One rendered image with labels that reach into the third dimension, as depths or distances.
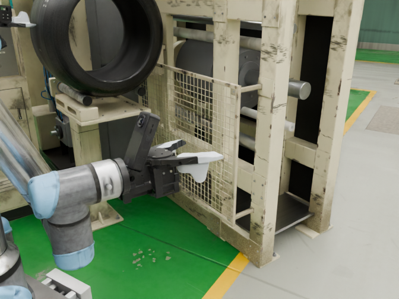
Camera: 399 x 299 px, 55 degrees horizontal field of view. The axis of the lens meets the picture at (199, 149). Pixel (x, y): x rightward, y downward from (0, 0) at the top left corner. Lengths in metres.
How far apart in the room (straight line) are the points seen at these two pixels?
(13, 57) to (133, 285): 1.44
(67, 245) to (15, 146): 0.20
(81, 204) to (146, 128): 0.18
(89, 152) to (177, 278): 0.88
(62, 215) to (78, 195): 0.04
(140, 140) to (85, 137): 1.56
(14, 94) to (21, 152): 1.70
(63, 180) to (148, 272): 1.48
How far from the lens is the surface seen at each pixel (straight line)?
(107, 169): 0.71
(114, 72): 2.12
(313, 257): 2.29
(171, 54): 2.37
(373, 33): 10.42
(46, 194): 0.68
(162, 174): 0.75
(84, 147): 2.30
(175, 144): 0.84
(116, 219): 2.53
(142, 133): 0.73
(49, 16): 1.73
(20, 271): 0.75
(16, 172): 0.80
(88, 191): 0.70
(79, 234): 0.73
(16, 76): 2.50
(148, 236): 2.37
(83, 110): 1.83
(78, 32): 2.16
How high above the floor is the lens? 1.38
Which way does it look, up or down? 23 degrees down
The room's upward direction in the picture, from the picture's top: straight up
